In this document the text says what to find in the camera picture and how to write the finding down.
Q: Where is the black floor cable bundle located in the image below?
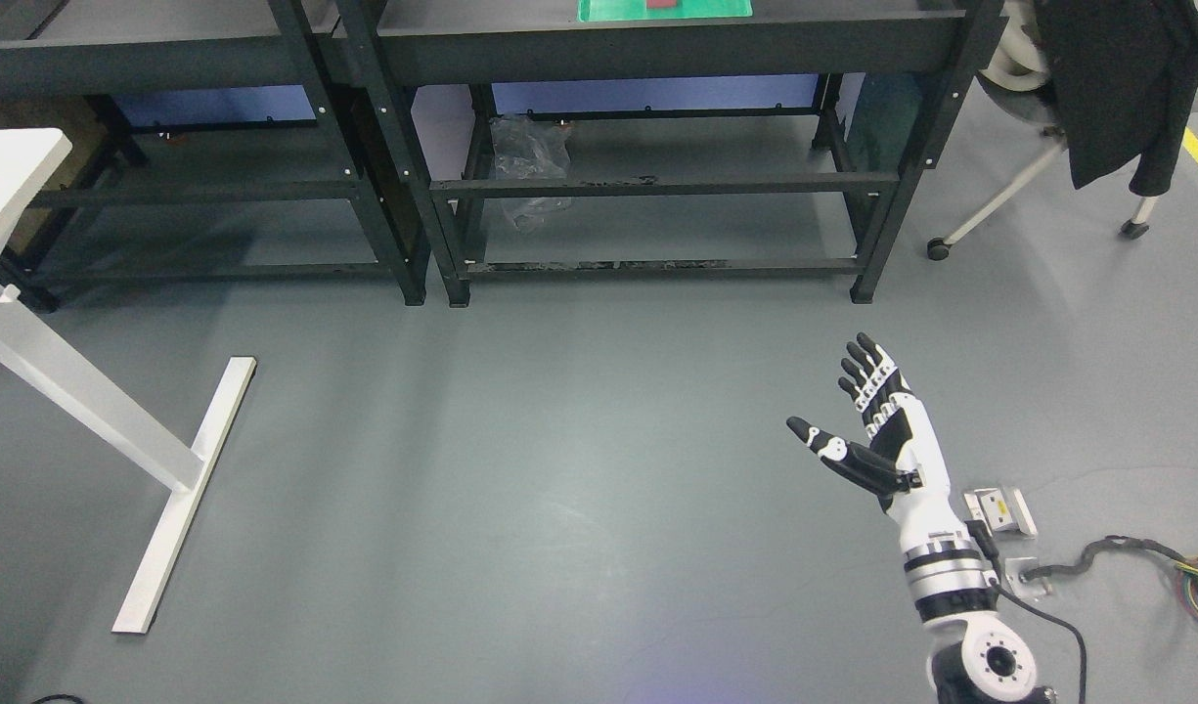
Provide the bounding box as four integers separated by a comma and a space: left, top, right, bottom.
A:
1019, 535, 1198, 632

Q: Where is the green plastic tray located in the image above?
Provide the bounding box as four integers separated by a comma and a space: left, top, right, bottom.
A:
576, 0, 754, 22

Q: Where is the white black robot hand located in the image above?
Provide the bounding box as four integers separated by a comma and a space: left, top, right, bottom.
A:
786, 332, 966, 553

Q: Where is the white standing desk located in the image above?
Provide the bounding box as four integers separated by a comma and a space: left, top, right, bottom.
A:
0, 128, 258, 636

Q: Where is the office chair with black jacket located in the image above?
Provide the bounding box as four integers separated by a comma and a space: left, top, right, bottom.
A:
926, 1, 1198, 260

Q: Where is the black metal left shelf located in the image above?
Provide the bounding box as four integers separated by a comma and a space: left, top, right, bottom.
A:
0, 1, 430, 312

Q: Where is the clear plastic bag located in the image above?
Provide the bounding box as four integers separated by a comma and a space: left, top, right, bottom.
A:
490, 115, 573, 233

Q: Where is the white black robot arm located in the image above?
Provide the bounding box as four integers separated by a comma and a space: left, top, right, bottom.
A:
904, 521, 1059, 703

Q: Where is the silver floor outlet box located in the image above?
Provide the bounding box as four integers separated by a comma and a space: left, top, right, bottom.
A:
961, 486, 1040, 539

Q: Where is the black metal shelf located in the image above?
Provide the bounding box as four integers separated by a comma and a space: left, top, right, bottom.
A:
0, 1, 430, 312
339, 1, 1005, 307

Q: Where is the black metal right shelf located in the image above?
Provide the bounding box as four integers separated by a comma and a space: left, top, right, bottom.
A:
339, 1, 1005, 307

